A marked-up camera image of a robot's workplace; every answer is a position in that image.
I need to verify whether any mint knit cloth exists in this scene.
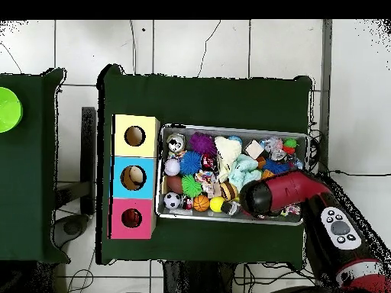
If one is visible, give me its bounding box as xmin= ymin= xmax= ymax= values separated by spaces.
xmin=227 ymin=153 xmax=263 ymax=192

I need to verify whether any silver mesh bin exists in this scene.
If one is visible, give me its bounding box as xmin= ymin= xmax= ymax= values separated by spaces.
xmin=153 ymin=122 xmax=309 ymax=227

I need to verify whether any wooden box with three holes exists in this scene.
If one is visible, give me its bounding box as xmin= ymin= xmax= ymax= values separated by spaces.
xmin=108 ymin=114 xmax=161 ymax=240

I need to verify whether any purple spiky ball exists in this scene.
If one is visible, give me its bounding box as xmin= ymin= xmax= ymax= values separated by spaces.
xmin=188 ymin=132 xmax=218 ymax=156

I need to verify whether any white baseball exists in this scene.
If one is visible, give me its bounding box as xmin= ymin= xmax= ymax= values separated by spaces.
xmin=163 ymin=158 xmax=181 ymax=177

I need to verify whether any silver drink can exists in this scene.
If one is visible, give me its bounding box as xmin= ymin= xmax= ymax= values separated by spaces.
xmin=166 ymin=133 xmax=186 ymax=153

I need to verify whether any cream knit cloth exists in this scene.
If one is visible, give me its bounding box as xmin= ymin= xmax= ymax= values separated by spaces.
xmin=213 ymin=135 xmax=243 ymax=183

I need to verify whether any small soccer ball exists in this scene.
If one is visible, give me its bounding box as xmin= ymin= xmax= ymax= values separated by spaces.
xmin=163 ymin=192 xmax=183 ymax=211

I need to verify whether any large dark green tablecloth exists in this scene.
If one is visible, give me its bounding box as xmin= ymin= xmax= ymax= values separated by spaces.
xmin=95 ymin=63 xmax=313 ymax=269

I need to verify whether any beige brown ball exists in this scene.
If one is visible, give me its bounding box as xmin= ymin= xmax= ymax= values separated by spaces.
xmin=128 ymin=166 xmax=144 ymax=188

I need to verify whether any grey stand base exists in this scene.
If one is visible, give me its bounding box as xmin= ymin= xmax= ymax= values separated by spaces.
xmin=53 ymin=213 xmax=91 ymax=249

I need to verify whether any small dark green tablecloth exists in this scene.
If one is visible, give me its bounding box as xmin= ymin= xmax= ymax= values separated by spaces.
xmin=0 ymin=67 xmax=71 ymax=264

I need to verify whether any lime green bowl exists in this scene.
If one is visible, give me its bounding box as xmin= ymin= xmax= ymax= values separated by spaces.
xmin=0 ymin=86 xmax=24 ymax=134

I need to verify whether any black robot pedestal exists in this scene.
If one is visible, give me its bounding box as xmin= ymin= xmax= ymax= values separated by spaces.
xmin=163 ymin=260 xmax=236 ymax=293

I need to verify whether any black power cable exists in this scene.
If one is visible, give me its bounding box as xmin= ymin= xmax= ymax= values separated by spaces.
xmin=328 ymin=169 xmax=391 ymax=179

